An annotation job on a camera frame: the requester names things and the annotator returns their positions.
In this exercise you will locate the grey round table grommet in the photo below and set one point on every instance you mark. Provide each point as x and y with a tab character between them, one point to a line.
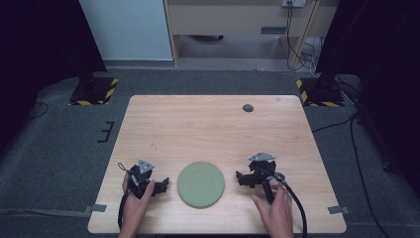
248	107

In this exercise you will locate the white partition panel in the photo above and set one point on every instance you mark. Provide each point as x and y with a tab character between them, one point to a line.
125	29

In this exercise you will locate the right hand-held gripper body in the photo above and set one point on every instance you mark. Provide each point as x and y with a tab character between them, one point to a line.
264	170

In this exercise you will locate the black stand base striped edge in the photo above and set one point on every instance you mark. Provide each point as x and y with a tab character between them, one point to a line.
318	94
93	91

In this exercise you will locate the green round plate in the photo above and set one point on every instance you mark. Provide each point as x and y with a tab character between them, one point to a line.
200	184

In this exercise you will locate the dark curtain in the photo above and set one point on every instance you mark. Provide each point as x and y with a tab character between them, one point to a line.
379	49
39	49

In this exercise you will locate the grey power strip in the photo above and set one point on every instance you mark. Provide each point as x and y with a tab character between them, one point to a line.
294	2

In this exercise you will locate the light wooden desk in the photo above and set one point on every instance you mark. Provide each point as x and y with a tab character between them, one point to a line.
231	20

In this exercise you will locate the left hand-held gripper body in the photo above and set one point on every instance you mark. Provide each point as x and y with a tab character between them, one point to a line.
140	177

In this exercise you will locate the person's right hand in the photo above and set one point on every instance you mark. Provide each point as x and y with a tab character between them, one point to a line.
279	218

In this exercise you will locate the black stand foot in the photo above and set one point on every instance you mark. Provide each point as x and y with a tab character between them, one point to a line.
388	167

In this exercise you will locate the grey tape piece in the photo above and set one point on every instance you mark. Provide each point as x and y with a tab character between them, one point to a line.
96	208
338	209

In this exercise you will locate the person's left hand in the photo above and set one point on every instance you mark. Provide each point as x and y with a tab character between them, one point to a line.
133	210

